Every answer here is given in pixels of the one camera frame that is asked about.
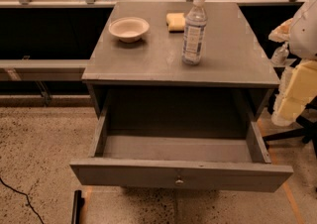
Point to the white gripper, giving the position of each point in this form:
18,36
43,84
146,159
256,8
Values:
306,36

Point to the clear plastic water bottle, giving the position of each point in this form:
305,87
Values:
194,31

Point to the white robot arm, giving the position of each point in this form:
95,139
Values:
303,32

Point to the hand sanitizer pump bottle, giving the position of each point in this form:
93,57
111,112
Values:
280,55

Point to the open grey top drawer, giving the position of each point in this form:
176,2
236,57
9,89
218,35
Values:
215,145

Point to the black office chair base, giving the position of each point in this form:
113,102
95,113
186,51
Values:
307,131

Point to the yellow sponge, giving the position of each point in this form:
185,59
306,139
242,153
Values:
175,22

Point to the grey wooden cabinet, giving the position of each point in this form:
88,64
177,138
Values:
145,88

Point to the white paper bowl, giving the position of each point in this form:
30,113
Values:
128,29

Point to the metal frame rail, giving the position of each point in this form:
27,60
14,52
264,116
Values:
42,69

